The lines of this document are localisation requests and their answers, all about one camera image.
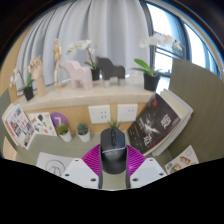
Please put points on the spiky succulent in white pot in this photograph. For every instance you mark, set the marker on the spiky succulent in white pot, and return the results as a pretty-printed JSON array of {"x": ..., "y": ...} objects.
[{"x": 114, "y": 124}]

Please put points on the white orchid in black pot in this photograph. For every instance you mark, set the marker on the white orchid in black pot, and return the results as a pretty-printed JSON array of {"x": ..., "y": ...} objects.
[
  {"x": 28, "y": 93},
  {"x": 81, "y": 44},
  {"x": 151, "y": 81}
]

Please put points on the black computer mouse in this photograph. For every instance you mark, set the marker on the black computer mouse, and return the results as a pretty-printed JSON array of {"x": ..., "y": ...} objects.
[{"x": 113, "y": 153}]

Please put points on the beige card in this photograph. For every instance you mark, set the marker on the beige card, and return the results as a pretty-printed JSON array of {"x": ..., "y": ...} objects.
[{"x": 9, "y": 151}]

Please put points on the wooden artist mannequin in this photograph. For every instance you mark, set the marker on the wooden artist mannequin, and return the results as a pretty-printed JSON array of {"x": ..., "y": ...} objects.
[{"x": 57, "y": 56}]

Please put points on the black book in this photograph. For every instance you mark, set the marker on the black book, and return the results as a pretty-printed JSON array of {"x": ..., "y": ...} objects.
[{"x": 153, "y": 125}]

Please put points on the round purple number sign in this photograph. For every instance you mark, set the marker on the round purple number sign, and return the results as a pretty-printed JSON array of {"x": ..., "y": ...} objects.
[{"x": 60, "y": 119}]

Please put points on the small succulent in white pot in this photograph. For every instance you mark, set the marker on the small succulent in white pot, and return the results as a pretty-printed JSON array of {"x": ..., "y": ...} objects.
[
  {"x": 65, "y": 135},
  {"x": 83, "y": 135}
]

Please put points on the window with dark frame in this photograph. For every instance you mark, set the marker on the window with dark frame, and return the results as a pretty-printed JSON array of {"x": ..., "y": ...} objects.
[{"x": 193, "y": 43}]

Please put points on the grey curtain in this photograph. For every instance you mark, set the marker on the grey curtain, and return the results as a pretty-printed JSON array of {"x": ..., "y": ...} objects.
[{"x": 110, "y": 30}]

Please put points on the wooden hand model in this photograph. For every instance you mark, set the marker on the wooden hand model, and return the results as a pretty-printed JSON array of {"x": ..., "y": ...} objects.
[{"x": 39, "y": 80}]

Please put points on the dark grey wooden horse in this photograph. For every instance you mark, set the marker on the dark grey wooden horse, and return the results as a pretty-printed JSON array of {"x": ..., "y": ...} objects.
[{"x": 111, "y": 70}]

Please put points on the pink wooden horse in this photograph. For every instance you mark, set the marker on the pink wooden horse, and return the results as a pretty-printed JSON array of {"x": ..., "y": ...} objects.
[{"x": 81, "y": 75}]

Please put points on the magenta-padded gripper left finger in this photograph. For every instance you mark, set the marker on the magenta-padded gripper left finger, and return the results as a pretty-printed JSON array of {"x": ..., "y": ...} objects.
[{"x": 90, "y": 161}]

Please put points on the sticker sheet with food pictures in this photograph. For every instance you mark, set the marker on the sticker sheet with food pictures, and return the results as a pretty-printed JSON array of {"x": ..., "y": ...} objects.
[{"x": 183, "y": 160}]

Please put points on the white sticker sheet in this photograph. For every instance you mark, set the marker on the white sticker sheet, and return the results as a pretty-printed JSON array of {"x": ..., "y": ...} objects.
[{"x": 41, "y": 123}]

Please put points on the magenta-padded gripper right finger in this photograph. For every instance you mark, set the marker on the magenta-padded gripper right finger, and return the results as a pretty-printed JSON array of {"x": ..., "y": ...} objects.
[{"x": 136, "y": 160}]

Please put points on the white printed mouse pad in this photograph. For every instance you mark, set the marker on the white printed mouse pad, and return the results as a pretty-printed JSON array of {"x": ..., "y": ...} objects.
[{"x": 50, "y": 163}]

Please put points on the white wall socket plate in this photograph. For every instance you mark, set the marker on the white wall socket plate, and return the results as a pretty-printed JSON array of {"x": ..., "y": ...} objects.
[
  {"x": 99, "y": 114},
  {"x": 127, "y": 112}
]

